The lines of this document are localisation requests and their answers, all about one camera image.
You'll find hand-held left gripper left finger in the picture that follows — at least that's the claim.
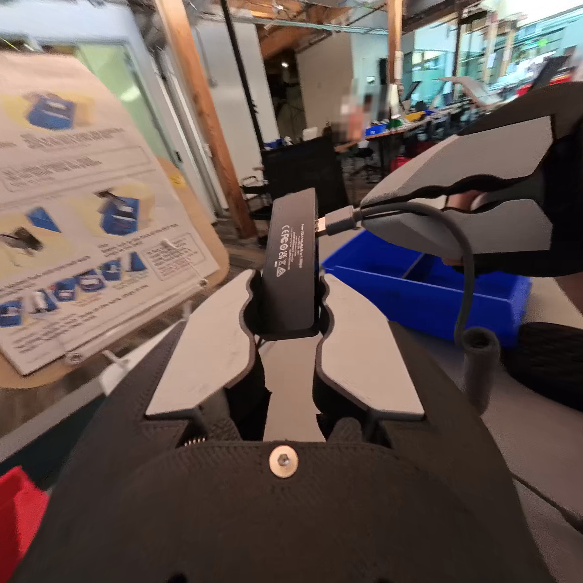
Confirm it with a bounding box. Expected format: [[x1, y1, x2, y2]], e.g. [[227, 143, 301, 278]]
[[145, 269, 267, 442]]

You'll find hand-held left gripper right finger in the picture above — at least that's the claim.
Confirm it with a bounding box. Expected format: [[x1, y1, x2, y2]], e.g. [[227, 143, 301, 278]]
[[313, 273, 426, 442]]

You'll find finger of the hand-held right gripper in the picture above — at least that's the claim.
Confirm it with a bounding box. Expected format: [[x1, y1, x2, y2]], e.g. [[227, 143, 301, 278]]
[[360, 115, 555, 210], [362, 199, 554, 260]]

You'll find blue storage bin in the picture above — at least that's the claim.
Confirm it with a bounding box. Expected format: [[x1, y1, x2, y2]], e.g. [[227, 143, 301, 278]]
[[321, 230, 533, 348]]

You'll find black usb hub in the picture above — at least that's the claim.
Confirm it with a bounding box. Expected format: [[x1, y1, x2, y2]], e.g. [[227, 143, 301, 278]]
[[252, 188, 320, 342]]

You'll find black usb cable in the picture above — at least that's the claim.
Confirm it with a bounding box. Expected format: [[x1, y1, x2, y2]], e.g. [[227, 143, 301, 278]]
[[314, 202, 503, 416]]

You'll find red storage bin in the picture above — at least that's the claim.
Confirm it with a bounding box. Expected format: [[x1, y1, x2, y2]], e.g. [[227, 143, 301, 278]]
[[0, 465, 50, 581]]

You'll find person's right forearm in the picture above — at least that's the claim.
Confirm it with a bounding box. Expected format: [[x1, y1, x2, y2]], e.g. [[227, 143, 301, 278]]
[[555, 272, 583, 316]]

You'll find person's right hand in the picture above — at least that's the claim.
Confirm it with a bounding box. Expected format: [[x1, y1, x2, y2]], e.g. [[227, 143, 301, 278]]
[[444, 190, 489, 212]]

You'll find tilted display board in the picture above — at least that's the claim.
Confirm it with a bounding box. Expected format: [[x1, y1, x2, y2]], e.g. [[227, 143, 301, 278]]
[[439, 75, 503, 108]]

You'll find white stand base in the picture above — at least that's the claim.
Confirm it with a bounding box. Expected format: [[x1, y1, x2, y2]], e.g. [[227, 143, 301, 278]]
[[98, 350, 138, 395]]

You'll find instruction sheet on stand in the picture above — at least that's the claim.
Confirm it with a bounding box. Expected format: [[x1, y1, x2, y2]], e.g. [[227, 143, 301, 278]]
[[0, 157, 230, 390]]

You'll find wooden support column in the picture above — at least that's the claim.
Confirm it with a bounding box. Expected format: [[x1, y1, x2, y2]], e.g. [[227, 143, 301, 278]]
[[155, 0, 258, 240], [387, 0, 404, 85]]

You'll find black quilted wrist rest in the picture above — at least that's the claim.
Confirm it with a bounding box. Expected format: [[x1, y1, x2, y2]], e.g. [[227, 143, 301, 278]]
[[501, 322, 583, 411]]

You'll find printed instruction sheet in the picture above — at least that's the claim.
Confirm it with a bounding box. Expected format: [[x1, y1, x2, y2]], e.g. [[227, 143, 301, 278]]
[[0, 52, 220, 377]]

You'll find black floor lamp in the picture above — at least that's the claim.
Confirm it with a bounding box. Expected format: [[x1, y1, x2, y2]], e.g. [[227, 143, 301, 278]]
[[221, 0, 268, 152]]

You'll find glass door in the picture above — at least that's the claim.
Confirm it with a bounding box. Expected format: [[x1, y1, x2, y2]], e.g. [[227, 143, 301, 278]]
[[75, 41, 216, 220]]

